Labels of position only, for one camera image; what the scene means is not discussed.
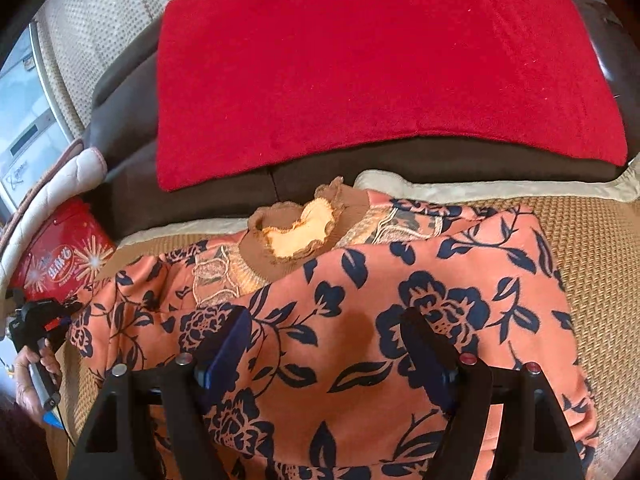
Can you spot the beige dotted sofa cover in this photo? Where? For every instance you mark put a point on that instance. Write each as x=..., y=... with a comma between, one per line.
x=90, y=25

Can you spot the person's left hand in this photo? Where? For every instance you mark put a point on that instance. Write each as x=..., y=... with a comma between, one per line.
x=24, y=385

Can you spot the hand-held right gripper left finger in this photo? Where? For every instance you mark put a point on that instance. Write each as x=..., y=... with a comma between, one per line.
x=229, y=342

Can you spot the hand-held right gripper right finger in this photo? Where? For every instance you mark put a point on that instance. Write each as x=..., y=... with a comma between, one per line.
x=443, y=385

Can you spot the red sparkle print box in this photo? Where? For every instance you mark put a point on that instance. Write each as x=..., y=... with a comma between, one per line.
x=60, y=260

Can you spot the woven straw mat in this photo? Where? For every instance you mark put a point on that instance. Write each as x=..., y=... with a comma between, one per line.
x=600, y=285

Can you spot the orange floral blouse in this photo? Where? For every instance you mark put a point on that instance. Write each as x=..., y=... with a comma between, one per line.
x=350, y=305

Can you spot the red cloth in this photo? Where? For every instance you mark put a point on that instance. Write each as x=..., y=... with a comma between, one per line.
x=375, y=70

